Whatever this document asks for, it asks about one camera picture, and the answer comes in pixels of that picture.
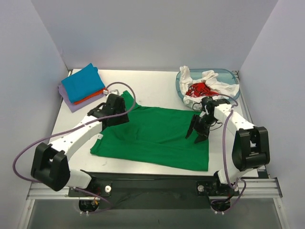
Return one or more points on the folded orange t shirt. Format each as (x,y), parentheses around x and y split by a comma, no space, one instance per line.
(96,95)

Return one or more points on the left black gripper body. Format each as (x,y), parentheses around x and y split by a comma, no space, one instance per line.
(120,117)

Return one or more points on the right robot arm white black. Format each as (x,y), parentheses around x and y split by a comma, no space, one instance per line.
(245,146)

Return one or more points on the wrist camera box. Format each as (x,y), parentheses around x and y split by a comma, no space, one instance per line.
(107,92)
(206,100)

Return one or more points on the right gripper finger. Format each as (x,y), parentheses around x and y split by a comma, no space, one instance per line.
(191,126)
(201,138)

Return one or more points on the aluminium frame rail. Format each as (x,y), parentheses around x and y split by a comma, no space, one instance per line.
(255,188)

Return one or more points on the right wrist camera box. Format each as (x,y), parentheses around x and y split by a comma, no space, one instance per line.
(206,100)

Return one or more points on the clear blue plastic bin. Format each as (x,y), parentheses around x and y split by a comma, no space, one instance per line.
(228,76)

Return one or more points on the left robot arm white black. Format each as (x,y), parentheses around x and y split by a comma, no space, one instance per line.
(51,162)

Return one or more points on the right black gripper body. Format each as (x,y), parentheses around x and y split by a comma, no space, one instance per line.
(200,125)

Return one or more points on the folded lilac t shirt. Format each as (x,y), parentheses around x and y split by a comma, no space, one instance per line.
(70,105)

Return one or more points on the folded blue t shirt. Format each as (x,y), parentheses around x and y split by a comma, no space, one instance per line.
(83,83)

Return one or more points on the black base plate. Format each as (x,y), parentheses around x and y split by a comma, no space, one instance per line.
(147,191)

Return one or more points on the green t shirt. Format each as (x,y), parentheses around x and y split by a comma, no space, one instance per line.
(154,135)

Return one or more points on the white t shirt red print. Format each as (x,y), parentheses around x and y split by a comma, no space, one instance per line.
(226,88)

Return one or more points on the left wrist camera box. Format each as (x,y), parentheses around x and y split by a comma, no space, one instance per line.
(107,92)

